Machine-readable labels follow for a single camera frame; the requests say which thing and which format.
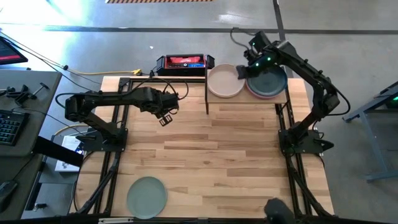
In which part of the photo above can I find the white box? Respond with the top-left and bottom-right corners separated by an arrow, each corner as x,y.
54,135 -> 83,173

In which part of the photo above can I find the dark green plate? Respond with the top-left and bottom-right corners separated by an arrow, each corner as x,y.
246,64 -> 289,99

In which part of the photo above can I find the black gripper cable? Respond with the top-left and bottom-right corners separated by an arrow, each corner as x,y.
229,27 -> 251,52

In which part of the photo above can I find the yellow cable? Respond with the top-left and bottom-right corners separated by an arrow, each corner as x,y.
54,123 -> 91,138

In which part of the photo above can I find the black flat bar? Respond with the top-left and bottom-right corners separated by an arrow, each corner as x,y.
32,136 -> 85,168

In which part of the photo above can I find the black computer monitor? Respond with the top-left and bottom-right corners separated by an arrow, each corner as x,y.
0,35 -> 29,66

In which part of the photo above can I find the peach plate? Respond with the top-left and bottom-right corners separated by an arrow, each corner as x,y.
207,63 -> 246,99

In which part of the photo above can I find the black computer mouse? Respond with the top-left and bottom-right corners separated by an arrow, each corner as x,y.
0,179 -> 19,203

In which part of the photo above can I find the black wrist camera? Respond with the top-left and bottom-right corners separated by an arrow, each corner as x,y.
248,30 -> 272,52

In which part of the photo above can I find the grey metal stand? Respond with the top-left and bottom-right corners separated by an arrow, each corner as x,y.
341,81 -> 398,183

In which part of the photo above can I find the black aluminium table frame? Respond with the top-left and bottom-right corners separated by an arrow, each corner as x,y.
70,65 -> 335,220

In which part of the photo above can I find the sage green plate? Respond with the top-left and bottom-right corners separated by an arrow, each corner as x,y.
126,176 -> 168,220

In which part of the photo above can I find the white strip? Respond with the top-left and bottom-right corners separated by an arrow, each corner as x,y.
98,217 -> 135,224

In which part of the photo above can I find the grey desk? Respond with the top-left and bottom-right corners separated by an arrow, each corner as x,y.
0,68 -> 63,220

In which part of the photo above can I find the red black power station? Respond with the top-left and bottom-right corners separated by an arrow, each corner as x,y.
155,54 -> 216,77

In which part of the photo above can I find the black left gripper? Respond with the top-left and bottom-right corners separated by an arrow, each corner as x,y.
155,91 -> 181,127

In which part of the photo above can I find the black floor cable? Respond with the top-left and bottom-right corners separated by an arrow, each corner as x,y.
0,30 -> 102,94

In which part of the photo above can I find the black keyboard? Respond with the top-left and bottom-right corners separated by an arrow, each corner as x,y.
0,109 -> 30,147

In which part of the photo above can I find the salmon pink plate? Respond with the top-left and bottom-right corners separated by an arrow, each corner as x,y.
245,87 -> 274,100

